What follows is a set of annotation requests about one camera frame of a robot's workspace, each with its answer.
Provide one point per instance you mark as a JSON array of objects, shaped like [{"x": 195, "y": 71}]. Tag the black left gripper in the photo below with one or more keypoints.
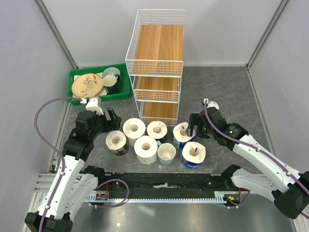
[{"x": 115, "y": 121}]

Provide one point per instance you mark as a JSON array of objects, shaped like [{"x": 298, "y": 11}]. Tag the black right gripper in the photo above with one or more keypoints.
[{"x": 200, "y": 122}]

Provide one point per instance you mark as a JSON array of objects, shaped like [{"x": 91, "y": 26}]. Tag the white floral towel roll back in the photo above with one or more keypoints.
[{"x": 133, "y": 129}]

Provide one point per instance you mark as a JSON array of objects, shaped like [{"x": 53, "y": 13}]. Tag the white floral towel roll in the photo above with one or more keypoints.
[
  {"x": 133, "y": 129},
  {"x": 146, "y": 148}
]

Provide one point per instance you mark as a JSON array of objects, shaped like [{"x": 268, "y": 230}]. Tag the blue paper towel roll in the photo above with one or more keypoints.
[{"x": 180, "y": 136}]

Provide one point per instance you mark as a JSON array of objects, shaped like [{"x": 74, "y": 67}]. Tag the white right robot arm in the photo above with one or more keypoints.
[{"x": 285, "y": 186}]

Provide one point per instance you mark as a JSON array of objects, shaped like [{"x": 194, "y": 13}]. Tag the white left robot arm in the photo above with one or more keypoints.
[{"x": 70, "y": 188}]

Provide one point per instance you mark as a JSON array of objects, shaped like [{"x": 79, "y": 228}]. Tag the green plastic bin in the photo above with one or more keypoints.
[{"x": 87, "y": 82}]

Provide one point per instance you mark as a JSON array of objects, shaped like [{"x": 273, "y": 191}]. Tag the cream interior mug in bin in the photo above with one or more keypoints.
[{"x": 109, "y": 80}]

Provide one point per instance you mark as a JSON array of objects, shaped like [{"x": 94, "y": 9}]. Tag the floral ceramic plate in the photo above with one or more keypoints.
[{"x": 87, "y": 84}]

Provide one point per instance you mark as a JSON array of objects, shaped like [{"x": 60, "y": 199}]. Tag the white floral towel roll front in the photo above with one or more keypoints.
[{"x": 146, "y": 148}]

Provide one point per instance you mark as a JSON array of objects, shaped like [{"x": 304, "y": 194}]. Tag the light blue cup on table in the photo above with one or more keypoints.
[{"x": 166, "y": 153}]

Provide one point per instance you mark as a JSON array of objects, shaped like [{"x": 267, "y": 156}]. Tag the teal ceramic mug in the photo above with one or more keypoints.
[{"x": 112, "y": 71}]

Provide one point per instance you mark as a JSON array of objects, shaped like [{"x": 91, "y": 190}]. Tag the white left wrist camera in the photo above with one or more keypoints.
[{"x": 94, "y": 105}]

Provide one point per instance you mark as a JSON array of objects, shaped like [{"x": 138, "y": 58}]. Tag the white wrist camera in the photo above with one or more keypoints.
[
  {"x": 94, "y": 105},
  {"x": 207, "y": 103}
]

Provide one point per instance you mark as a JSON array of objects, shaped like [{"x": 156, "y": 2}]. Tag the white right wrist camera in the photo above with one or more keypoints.
[{"x": 207, "y": 103}]

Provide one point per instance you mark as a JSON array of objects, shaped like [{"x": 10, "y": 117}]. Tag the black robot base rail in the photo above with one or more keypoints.
[{"x": 164, "y": 186}]

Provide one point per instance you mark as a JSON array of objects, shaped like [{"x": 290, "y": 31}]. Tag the white wire three-tier shelf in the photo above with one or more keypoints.
[{"x": 154, "y": 62}]

